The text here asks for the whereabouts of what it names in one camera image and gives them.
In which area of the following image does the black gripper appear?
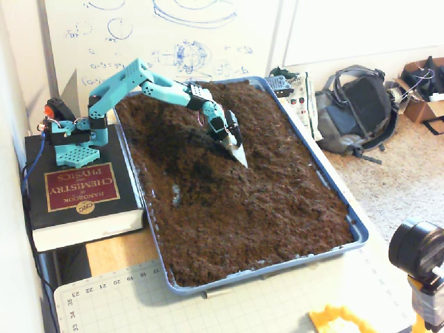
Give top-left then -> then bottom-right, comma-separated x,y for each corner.
215,110 -> 249,169

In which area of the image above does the brown soil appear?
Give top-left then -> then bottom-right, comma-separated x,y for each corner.
113,79 -> 355,288

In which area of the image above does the black perforated box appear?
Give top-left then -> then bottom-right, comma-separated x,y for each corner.
265,75 -> 294,99

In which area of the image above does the white potting soil bag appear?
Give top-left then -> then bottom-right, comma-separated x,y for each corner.
277,71 -> 323,142

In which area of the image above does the grey backpack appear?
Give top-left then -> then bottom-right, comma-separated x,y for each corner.
314,65 -> 400,164

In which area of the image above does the whiteboard with blue drawings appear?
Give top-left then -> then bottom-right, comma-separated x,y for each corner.
43,0 -> 282,94

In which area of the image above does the short metal rod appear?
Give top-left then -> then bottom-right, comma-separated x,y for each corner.
203,288 -> 232,299

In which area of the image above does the blue plastic tray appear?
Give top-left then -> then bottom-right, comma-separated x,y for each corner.
110,75 -> 369,296

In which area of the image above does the grey cutting mat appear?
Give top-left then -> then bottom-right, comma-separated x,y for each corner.
53,255 -> 417,333

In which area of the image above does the blank white board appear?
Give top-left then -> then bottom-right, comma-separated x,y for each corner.
281,0 -> 444,67

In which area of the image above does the cardboard box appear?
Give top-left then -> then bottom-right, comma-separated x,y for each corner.
395,57 -> 444,135

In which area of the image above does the yellow plastic object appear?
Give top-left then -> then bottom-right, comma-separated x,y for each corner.
308,304 -> 377,333

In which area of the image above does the black chemistry physics handbook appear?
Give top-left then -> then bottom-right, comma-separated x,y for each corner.
24,124 -> 146,253

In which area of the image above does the blue cable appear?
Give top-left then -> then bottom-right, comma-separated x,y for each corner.
21,133 -> 48,195

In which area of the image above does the black camera lens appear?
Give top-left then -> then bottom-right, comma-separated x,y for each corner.
388,218 -> 444,296

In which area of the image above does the black cable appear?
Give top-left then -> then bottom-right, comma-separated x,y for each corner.
21,166 -> 60,333

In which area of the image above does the yellow camera stand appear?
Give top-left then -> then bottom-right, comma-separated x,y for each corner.
407,275 -> 444,333

